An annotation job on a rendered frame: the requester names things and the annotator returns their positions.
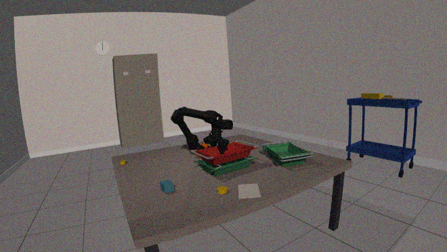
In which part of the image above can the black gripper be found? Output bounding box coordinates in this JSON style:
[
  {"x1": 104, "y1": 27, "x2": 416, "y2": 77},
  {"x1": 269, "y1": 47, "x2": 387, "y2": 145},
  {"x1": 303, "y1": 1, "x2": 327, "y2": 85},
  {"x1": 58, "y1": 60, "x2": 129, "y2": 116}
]
[{"x1": 210, "y1": 129, "x2": 229, "y2": 154}]

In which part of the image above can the small teal block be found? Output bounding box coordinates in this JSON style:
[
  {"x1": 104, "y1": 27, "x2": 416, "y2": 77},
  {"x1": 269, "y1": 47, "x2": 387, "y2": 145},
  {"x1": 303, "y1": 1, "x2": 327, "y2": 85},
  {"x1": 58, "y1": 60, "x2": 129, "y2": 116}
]
[{"x1": 160, "y1": 180, "x2": 174, "y2": 194}]

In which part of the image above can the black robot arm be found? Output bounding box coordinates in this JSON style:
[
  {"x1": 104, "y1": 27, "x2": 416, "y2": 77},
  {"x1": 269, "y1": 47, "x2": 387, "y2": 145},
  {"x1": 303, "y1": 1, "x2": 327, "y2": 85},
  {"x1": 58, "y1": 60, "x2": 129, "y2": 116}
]
[{"x1": 171, "y1": 106, "x2": 233, "y2": 150}]

